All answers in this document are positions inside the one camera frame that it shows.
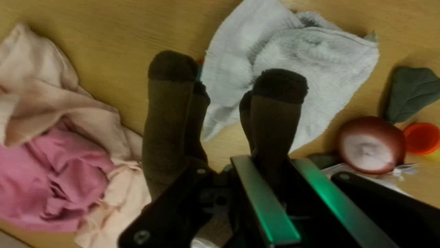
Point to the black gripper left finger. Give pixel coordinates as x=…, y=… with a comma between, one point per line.
x=265, y=211

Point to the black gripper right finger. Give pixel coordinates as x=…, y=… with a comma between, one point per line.
x=338, y=207

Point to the brown plush toy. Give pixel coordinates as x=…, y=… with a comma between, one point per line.
x=169, y=118

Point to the white towel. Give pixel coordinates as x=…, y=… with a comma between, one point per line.
x=283, y=45

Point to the red tomato toy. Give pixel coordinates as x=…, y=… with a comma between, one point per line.
x=422, y=138

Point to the red apple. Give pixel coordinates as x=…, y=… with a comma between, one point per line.
x=371, y=145

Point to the magenta pink cloth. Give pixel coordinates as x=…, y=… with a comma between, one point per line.
x=55, y=179

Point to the pink meat package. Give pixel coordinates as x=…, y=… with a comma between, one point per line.
x=41, y=96

